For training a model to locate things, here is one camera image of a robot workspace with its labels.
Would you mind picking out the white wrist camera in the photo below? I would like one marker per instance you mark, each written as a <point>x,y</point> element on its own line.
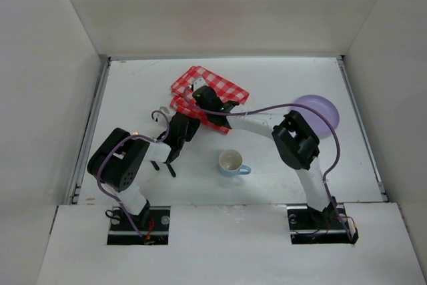
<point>198,83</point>
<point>165,110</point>

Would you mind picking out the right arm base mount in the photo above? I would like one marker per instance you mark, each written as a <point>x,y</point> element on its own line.
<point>308,226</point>

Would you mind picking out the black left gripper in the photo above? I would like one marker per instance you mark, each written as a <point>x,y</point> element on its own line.
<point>174,151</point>

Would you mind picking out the light blue mug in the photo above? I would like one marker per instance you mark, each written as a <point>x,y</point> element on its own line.
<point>231,164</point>

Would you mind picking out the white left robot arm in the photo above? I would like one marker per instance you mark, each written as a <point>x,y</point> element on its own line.
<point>116,162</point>

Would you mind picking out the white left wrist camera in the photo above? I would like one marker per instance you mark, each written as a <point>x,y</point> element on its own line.
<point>165,110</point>

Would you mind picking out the black handled gold fork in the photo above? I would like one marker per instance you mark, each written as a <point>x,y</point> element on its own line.
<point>171,170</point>

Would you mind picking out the purple plastic plate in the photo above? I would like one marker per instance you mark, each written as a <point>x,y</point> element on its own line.
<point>323,106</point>

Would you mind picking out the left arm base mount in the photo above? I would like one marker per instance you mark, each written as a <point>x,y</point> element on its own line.
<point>153,228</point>

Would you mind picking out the red checkered cloth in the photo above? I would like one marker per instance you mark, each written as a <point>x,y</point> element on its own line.
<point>225,89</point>

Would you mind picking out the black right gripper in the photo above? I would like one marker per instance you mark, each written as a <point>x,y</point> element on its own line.
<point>201,93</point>

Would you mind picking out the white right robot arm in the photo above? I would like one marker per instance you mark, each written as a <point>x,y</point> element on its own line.
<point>295,140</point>

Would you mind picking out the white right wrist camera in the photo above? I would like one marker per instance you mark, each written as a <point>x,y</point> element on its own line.
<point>198,83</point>

